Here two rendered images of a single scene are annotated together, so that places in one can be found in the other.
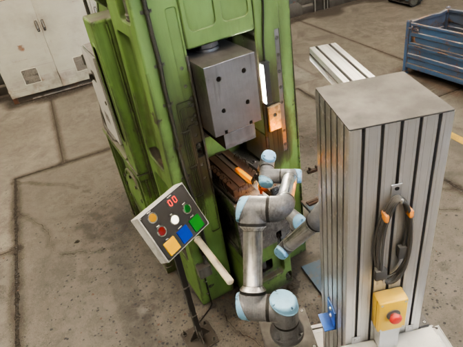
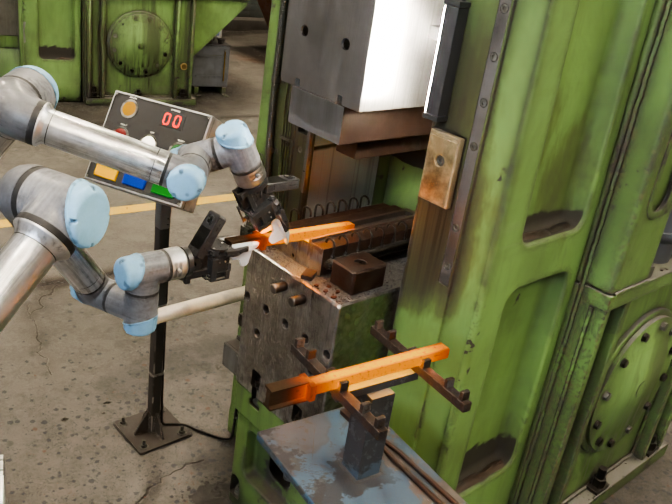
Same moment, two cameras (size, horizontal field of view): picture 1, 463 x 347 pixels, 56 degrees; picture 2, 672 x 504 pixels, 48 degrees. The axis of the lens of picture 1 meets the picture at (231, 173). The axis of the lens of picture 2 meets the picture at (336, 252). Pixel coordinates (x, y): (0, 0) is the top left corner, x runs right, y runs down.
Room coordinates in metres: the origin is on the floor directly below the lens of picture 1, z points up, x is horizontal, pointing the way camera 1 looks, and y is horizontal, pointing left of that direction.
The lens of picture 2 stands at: (1.58, -1.84, 1.80)
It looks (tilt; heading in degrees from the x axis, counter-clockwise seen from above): 25 degrees down; 69
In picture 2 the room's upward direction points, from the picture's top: 9 degrees clockwise
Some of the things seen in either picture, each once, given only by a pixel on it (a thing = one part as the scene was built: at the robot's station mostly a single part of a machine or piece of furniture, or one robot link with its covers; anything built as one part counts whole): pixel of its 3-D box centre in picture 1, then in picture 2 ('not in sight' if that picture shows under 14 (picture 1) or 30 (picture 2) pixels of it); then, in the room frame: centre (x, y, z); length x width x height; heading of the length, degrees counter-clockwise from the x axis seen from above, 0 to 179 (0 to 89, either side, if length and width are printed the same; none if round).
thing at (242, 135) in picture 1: (222, 123); (375, 109); (2.33, 0.00, 1.32); 0.42 x 0.20 x 0.10; 24
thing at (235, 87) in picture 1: (222, 82); (402, 16); (2.35, -0.04, 1.56); 0.42 x 0.39 x 0.40; 24
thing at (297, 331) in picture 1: (286, 325); not in sight; (1.20, -0.13, 0.87); 0.15 x 0.15 x 0.10
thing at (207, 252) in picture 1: (213, 259); (191, 307); (1.92, 0.19, 0.62); 0.44 x 0.05 x 0.05; 24
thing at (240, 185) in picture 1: (231, 172); (355, 233); (2.33, 0.00, 0.96); 0.42 x 0.20 x 0.09; 24
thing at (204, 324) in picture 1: (198, 333); (152, 419); (1.84, 0.40, 0.05); 0.22 x 0.22 x 0.09; 24
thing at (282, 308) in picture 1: (282, 308); not in sight; (1.20, -0.12, 0.98); 0.13 x 0.12 x 0.14; 74
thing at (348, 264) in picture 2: not in sight; (358, 273); (2.27, -0.22, 0.95); 0.12 x 0.08 x 0.06; 24
